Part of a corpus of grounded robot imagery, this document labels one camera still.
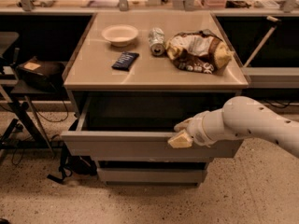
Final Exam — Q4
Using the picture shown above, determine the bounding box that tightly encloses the crushed soda can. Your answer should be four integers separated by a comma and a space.
148, 27, 164, 56

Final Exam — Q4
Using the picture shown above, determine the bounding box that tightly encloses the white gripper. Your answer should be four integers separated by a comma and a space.
167, 111, 214, 148

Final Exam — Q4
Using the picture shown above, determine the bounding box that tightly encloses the grey drawer cabinet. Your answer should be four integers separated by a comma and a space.
61, 10, 251, 187

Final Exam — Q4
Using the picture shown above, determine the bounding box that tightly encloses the dark blue snack packet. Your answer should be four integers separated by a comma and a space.
112, 51, 139, 71

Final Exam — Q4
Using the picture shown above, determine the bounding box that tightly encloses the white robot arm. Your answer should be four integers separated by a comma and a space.
167, 96, 299, 158

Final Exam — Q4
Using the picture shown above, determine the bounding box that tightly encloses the grey top drawer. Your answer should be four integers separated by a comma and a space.
62, 93, 241, 162

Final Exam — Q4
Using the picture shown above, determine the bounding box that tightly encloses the white paper bowl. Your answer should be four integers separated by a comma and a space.
102, 24, 138, 47

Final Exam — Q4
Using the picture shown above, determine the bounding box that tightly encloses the grey drawer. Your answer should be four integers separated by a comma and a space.
62, 93, 241, 162
97, 168, 207, 184

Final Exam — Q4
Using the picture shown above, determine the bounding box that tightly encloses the black backpack on floor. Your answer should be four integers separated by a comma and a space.
47, 144, 97, 184

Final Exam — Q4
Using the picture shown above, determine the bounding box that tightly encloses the grey bottom drawer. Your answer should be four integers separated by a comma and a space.
97, 168, 207, 184

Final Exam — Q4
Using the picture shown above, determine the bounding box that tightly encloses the crumpled brown chip bag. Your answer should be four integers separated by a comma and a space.
165, 29, 234, 74

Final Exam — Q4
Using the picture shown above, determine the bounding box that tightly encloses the black bag on stand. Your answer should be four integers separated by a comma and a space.
16, 57, 64, 92

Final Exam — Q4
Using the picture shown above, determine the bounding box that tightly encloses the black metal stand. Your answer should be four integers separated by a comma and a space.
0, 31, 64, 161

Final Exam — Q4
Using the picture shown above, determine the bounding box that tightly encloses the white-handled stick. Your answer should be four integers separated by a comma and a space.
243, 16, 281, 68

